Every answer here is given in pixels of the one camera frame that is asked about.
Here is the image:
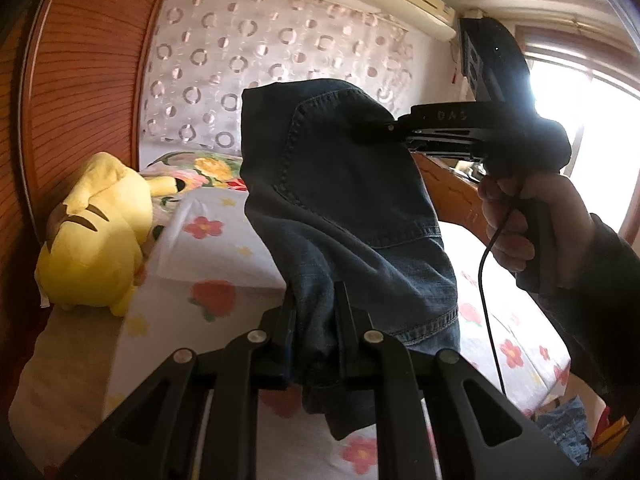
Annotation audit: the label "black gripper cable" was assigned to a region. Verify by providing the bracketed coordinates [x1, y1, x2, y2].
[476, 184, 524, 395]

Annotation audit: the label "dark sleeved right forearm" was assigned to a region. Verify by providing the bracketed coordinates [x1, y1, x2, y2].
[536, 214, 639, 419]

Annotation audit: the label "white floral folded quilt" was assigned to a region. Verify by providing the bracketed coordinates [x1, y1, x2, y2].
[10, 188, 578, 479]

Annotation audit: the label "pink floral bed blanket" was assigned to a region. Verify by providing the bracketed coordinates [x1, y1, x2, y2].
[141, 151, 246, 192]

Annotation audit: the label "white wall air conditioner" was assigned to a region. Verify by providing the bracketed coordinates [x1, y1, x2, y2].
[366, 0, 457, 42]

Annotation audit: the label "circle patterned sheer curtain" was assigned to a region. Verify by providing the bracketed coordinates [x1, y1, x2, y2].
[140, 0, 413, 155]

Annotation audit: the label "blue denim jeans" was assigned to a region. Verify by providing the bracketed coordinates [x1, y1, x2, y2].
[241, 79, 460, 440]

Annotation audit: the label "brown wooden side cabinet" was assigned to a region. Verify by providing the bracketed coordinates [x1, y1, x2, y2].
[412, 154, 489, 244]

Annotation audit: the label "yellow Pikachu plush toy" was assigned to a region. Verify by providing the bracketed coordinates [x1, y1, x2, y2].
[35, 152, 186, 318]

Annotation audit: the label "person's right hand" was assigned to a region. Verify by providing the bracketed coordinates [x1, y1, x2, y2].
[478, 174, 596, 288]

